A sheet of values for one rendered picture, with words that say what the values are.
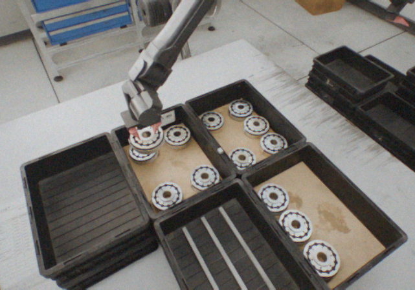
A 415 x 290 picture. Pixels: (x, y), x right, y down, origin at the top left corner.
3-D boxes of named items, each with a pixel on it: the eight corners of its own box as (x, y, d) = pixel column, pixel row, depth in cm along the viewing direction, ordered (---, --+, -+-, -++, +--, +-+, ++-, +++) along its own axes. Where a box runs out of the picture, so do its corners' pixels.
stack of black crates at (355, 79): (296, 107, 226) (312, 57, 191) (324, 93, 236) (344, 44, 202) (336, 141, 204) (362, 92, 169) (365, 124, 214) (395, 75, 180)
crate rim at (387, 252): (238, 180, 95) (238, 176, 93) (307, 144, 105) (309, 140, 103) (328, 301, 73) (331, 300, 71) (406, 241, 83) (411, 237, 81)
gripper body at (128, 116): (162, 118, 84) (158, 100, 78) (128, 132, 81) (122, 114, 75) (154, 104, 87) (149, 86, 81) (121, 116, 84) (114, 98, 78)
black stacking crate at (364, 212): (236, 194, 102) (239, 177, 94) (301, 160, 112) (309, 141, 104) (317, 308, 80) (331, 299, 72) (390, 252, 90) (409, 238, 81)
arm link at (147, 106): (165, 68, 78) (140, 55, 71) (184, 94, 72) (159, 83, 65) (140, 101, 82) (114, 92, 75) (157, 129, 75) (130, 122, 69)
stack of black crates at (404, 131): (336, 141, 204) (355, 106, 178) (366, 124, 214) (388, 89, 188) (387, 184, 182) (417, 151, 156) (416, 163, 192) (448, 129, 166)
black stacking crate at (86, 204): (35, 183, 105) (20, 166, 97) (116, 150, 115) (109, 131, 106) (59, 289, 83) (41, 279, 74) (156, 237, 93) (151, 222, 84)
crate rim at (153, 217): (110, 134, 108) (109, 129, 106) (182, 105, 118) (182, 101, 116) (153, 224, 85) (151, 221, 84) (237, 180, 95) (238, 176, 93)
